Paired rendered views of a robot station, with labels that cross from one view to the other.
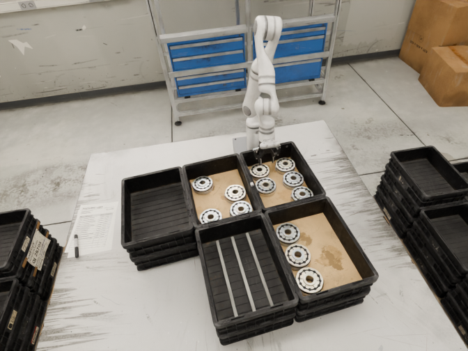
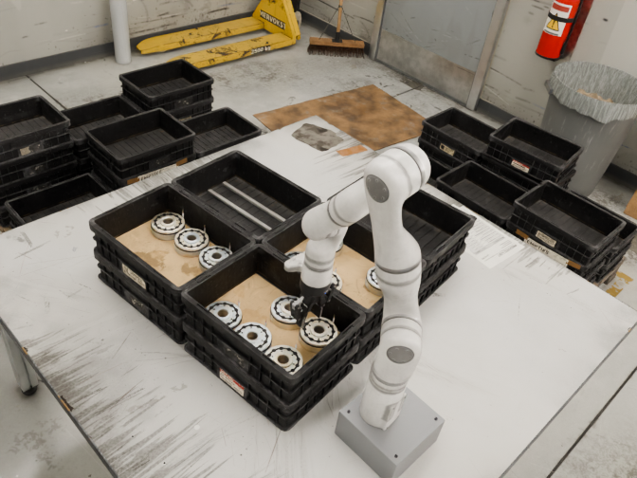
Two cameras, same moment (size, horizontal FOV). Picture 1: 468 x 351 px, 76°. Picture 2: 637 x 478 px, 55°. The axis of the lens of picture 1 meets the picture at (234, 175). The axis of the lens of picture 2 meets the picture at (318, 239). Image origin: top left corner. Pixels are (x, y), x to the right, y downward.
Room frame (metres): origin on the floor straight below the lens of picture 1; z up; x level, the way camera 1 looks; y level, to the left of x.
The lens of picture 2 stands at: (1.87, -0.94, 2.10)
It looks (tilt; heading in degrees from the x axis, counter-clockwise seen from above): 40 degrees down; 135
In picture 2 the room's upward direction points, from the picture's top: 8 degrees clockwise
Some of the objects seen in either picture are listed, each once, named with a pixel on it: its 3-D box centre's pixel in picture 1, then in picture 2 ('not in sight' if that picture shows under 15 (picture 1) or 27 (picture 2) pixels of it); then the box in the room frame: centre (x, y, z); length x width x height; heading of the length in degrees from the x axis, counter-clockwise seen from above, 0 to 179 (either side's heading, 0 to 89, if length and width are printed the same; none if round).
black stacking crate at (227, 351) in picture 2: (278, 180); (272, 320); (1.01, -0.22, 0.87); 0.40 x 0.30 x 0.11; 11
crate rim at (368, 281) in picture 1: (315, 242); (172, 234); (0.62, -0.29, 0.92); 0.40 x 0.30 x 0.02; 11
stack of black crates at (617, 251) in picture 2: not in sight; (583, 235); (0.99, 1.79, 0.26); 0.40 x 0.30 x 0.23; 5
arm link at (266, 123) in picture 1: (264, 115); (326, 235); (1.10, -0.16, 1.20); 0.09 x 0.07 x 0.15; 83
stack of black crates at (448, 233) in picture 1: (453, 249); not in sight; (0.84, -1.24, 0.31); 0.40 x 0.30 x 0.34; 5
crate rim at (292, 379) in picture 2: (279, 173); (273, 306); (1.01, -0.22, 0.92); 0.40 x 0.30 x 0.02; 11
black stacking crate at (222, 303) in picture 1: (242, 269); (245, 206); (0.56, 0.00, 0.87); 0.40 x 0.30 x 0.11; 11
